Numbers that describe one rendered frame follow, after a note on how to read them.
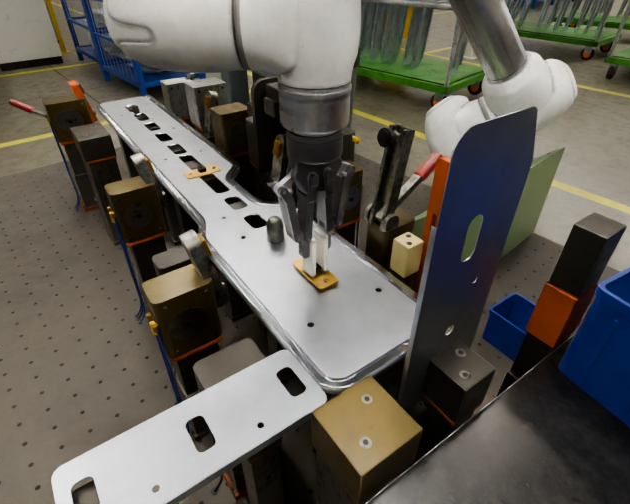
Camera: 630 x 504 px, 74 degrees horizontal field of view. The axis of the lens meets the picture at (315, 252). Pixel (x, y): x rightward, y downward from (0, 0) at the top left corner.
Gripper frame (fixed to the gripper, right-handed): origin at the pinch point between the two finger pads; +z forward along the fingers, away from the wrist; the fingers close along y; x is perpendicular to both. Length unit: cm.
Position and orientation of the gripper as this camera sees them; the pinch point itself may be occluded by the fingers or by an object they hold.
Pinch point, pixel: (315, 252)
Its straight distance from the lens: 66.7
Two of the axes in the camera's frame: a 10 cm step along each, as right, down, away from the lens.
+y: -8.2, 3.4, -4.6
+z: 0.0, 8.0, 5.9
